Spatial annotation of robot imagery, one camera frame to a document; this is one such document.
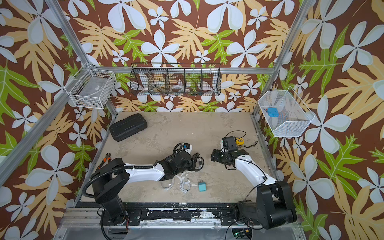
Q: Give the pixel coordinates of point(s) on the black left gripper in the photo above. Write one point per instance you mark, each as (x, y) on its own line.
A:
(192, 163)

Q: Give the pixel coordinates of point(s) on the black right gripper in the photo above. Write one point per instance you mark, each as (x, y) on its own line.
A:
(215, 156)

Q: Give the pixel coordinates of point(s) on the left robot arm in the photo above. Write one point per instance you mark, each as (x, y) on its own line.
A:
(106, 183)

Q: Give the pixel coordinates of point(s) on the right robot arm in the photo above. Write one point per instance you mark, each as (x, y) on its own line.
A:
(274, 205)

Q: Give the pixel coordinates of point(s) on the yellow tape measure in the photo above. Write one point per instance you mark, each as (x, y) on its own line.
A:
(240, 142)

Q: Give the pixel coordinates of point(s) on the teal charger plug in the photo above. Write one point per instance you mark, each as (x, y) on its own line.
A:
(202, 186)

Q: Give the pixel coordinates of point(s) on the black hard plastic case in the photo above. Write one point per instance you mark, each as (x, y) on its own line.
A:
(128, 127)

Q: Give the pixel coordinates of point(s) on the blue object in basket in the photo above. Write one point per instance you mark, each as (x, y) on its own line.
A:
(273, 112)

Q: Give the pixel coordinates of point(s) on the white mesh basket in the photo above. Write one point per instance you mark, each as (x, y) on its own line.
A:
(295, 116)

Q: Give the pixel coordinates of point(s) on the orange black pliers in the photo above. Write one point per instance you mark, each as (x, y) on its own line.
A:
(107, 158)

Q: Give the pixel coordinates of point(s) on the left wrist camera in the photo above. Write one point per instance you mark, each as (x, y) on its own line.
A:
(187, 148)

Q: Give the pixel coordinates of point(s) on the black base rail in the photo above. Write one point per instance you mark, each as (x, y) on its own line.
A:
(135, 214)

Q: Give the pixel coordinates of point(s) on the black wire basket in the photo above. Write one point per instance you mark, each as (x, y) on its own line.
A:
(195, 79)

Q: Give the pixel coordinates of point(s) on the white wire basket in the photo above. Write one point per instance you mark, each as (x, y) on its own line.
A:
(91, 87)

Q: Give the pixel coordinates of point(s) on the aluminium frame post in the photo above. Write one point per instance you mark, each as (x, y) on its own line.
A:
(75, 43)

